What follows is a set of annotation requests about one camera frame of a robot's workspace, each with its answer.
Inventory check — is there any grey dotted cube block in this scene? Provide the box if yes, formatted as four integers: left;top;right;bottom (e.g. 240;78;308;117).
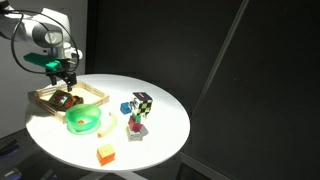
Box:
126;126;148;141

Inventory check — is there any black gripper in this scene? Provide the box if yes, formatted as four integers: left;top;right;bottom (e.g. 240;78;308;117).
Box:
45;59;77;92

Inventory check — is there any wooden tray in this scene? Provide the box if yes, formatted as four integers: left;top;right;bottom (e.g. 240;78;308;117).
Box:
28;81;109;124

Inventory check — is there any blue cube block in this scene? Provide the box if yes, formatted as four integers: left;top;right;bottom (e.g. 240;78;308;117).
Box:
120;102;131;114

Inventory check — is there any green cube block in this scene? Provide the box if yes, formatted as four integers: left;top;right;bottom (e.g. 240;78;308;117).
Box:
131;113;142;123

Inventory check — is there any colourful picture block with house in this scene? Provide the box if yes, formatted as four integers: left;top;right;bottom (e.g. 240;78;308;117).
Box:
49;90;76;111

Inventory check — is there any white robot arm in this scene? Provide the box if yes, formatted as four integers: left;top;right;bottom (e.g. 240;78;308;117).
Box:
0;0;83;92

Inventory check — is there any orange cube block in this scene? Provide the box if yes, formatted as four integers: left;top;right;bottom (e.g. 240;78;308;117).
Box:
97;144;115;166

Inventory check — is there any magenta cube block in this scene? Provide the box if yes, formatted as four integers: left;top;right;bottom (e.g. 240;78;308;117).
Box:
128;117;142;131

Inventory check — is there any yellow plastic banana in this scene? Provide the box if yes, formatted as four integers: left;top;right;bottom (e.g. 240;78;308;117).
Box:
97;113;118;138

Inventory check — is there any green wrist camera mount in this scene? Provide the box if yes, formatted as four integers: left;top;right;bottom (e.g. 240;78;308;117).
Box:
24;53;62;71

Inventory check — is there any green plastic bowl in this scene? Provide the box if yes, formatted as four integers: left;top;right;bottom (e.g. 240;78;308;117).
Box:
65;104;101;135

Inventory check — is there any black yellow checkered cube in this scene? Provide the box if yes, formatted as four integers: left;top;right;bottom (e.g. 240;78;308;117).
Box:
131;92;153;116

